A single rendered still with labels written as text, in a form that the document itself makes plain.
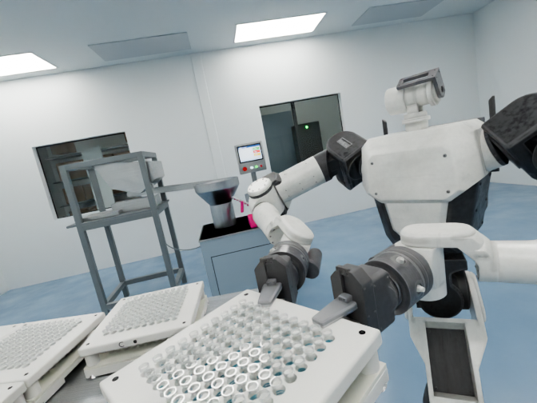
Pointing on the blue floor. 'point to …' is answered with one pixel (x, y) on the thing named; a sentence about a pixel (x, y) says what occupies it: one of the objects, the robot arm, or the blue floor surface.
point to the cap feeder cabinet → (232, 256)
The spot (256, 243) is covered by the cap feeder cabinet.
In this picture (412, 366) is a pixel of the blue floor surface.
